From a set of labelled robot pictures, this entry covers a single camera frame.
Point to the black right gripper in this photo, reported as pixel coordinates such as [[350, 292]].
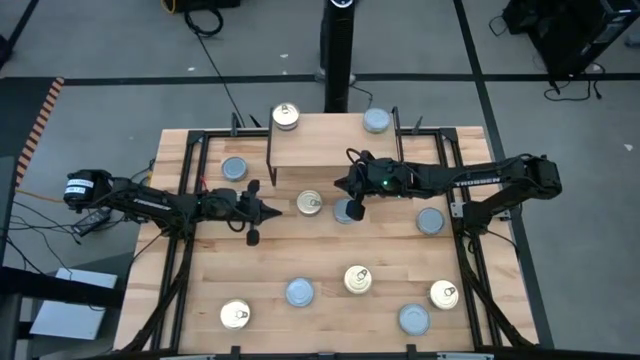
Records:
[[390, 185]]

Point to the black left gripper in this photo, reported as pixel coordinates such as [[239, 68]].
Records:
[[235, 210]]

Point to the blue label salmon can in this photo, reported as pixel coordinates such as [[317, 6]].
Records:
[[443, 294], [286, 116], [358, 279], [309, 202], [235, 314]]

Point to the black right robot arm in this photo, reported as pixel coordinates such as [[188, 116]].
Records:
[[475, 180]]

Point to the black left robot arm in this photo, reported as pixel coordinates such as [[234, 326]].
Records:
[[150, 204]]

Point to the wooden shelf black metal legs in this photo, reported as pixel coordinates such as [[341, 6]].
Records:
[[330, 142]]

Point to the black power brick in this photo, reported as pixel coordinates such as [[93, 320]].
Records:
[[92, 221]]

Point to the grey metal plate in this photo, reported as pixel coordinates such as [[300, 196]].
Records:
[[75, 310]]

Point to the black metal beam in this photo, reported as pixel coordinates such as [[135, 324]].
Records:
[[55, 290]]

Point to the dark mat hazard stripe edge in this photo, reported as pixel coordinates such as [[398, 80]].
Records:
[[20, 125]]

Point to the black computer cart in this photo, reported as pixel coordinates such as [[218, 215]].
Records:
[[575, 30]]

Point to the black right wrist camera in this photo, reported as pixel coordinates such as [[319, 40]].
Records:
[[375, 167]]

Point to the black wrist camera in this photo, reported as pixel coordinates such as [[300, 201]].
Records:
[[375, 167], [226, 196]]

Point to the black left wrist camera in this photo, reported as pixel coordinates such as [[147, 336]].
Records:
[[226, 196]]

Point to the black aluminium table frame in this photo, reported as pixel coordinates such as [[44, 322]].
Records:
[[225, 133]]

